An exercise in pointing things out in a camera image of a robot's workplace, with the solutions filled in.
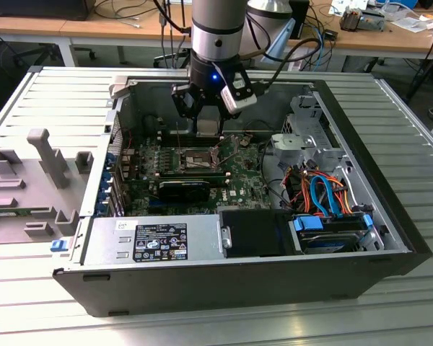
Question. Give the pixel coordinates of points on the clear plastic bag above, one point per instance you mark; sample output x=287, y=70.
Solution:
x=411, y=23

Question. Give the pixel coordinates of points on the hard disk blue carrier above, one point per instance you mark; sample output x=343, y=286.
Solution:
x=310, y=223

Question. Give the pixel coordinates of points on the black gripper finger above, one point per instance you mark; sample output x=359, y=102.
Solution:
x=185, y=101
x=225, y=116

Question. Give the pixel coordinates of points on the black stand leg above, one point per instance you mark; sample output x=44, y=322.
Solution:
x=424, y=74

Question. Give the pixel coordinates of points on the black equipment box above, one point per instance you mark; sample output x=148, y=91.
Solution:
x=36, y=9

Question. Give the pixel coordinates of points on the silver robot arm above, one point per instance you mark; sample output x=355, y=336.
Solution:
x=216, y=21

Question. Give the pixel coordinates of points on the green motherboard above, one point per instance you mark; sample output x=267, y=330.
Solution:
x=245, y=180

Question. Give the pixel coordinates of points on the grey parts rack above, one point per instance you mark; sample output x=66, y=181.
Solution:
x=29, y=169

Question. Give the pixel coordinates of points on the black RAM slot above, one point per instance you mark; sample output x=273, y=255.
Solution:
x=169, y=140
x=169, y=132

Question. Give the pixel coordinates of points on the small black adapter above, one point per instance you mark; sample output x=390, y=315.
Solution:
x=330, y=35

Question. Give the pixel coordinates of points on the CPU socket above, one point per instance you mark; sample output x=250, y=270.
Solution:
x=196, y=160

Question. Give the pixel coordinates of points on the black graphics card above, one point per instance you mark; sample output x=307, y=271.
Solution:
x=182, y=192

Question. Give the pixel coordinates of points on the green RAM stick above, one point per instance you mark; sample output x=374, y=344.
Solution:
x=7, y=213

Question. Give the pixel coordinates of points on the silver power supply unit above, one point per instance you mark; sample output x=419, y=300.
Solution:
x=104, y=238

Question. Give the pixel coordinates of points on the black PC case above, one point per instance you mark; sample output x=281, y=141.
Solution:
x=202, y=288

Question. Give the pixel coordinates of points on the white power strip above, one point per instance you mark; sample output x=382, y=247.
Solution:
x=296, y=62

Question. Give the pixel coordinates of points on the grey metal device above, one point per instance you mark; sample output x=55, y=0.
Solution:
x=373, y=22

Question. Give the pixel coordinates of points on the silver metal drive cage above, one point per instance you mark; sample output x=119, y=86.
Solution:
x=292, y=142

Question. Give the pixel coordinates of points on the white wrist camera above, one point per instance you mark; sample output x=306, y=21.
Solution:
x=240, y=88

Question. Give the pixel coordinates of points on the black chair base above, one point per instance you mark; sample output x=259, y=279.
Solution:
x=164, y=57

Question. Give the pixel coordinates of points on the black upright box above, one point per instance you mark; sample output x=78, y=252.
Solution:
x=299, y=21

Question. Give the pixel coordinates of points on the pale blue teach pendant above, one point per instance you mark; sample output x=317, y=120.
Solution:
x=279, y=43

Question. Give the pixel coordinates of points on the white paper box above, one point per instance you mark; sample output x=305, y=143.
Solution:
x=346, y=5

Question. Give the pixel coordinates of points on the silver metal latch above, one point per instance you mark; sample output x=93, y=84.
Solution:
x=226, y=238

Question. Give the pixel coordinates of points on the blue plastic clip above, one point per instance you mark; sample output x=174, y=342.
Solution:
x=58, y=246

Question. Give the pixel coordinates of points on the silver CPU plate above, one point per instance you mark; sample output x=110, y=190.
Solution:
x=207, y=127

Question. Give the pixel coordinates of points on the copper heat sink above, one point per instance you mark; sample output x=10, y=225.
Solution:
x=350, y=21

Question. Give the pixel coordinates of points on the wooden desk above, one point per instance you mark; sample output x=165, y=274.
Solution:
x=39, y=25
x=382, y=41

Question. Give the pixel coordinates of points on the blue card retainer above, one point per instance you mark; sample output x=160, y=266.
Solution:
x=110, y=160

